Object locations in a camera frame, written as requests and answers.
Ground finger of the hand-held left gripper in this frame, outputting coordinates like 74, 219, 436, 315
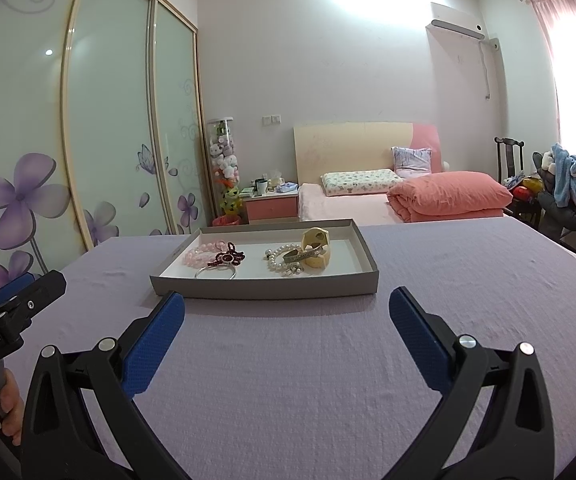
0, 272, 37, 313
0, 270, 67, 341

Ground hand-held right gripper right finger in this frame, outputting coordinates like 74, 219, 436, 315
385, 286, 556, 480

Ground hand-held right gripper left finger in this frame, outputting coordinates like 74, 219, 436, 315
19, 290, 191, 480

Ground thin silver bangle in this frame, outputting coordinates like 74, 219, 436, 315
195, 262, 239, 280

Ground pink bead bracelet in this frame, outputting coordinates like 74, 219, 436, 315
184, 241, 229, 267

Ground dark red bead bracelet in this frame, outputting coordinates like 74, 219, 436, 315
207, 241, 246, 267

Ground grey cardboard tray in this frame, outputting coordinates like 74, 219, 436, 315
149, 218, 380, 300

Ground gold wide bracelet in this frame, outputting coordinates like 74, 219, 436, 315
302, 227, 332, 269

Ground silver cuff bangle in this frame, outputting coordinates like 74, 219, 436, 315
282, 247, 326, 264

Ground white pearl bracelet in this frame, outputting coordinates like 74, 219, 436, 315
267, 244, 305, 277

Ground yellow green plush toy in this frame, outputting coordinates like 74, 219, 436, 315
222, 185, 245, 217

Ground pink bed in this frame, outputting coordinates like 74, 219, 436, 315
298, 182, 513, 226

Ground printed white pillow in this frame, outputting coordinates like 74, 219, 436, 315
320, 169, 405, 197

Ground pink nightstand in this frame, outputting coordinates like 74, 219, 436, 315
243, 192, 299, 225

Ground small purple pillow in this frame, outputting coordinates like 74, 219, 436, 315
391, 146, 433, 177

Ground red and yellow toys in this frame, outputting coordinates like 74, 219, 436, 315
502, 175, 543, 201

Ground black office chair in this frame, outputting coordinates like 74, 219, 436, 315
532, 152, 576, 246

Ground clear tube of plush toys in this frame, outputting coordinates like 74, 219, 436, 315
206, 117, 243, 221

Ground floral sliding door wardrobe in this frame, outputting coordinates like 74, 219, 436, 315
0, 0, 213, 311

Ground beige and pink headboard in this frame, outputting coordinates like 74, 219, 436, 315
294, 121, 441, 186

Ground dark wooden chair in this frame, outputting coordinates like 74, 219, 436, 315
494, 136, 526, 186

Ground air conditioner pipe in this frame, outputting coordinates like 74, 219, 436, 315
478, 37, 501, 102

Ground pink curtain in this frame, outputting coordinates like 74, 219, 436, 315
522, 0, 576, 171

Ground white air conditioner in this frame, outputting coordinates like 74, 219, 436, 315
430, 2, 486, 41

